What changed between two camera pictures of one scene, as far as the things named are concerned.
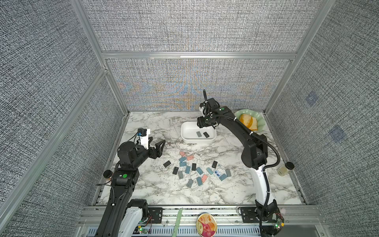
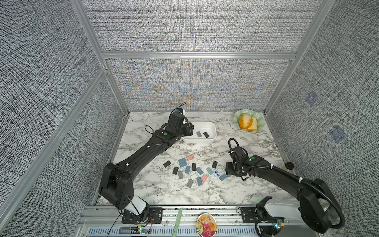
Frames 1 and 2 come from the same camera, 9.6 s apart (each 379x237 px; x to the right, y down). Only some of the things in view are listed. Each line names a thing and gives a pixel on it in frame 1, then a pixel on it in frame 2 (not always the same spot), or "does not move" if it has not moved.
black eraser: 175,169 does not move
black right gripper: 200,123 to 228,170
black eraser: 167,163 does not move
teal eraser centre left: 187,169 does not move
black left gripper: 158,152 to 189,129
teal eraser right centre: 209,171 does not move
